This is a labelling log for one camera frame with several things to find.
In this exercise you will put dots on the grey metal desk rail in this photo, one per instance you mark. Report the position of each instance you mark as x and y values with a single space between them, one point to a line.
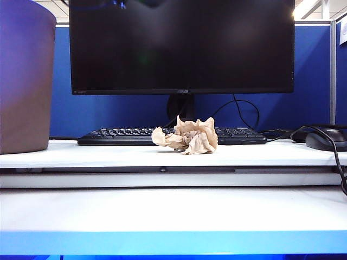
108 169

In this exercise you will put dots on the black computer monitor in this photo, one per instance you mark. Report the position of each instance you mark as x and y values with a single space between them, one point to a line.
179 48

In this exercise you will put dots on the blue cubicle partition panel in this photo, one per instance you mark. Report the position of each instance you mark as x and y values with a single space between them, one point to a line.
108 113

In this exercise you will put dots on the black computer mouse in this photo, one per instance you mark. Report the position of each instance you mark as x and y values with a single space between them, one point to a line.
321 140

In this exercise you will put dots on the blue side partition panel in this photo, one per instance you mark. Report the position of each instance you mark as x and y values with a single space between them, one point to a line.
342 81

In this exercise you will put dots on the grey metal partition post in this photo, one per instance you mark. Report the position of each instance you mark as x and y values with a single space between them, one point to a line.
333 81

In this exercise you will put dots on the tan paper ball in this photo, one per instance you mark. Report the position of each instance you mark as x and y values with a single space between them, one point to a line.
200 140

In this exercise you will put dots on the black monitor stand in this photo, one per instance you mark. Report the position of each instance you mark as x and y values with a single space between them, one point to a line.
180 108

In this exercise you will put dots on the black computer keyboard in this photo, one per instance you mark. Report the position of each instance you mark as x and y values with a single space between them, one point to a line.
108 136

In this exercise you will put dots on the white paper sheet on partition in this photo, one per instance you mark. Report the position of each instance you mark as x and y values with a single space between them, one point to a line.
343 32

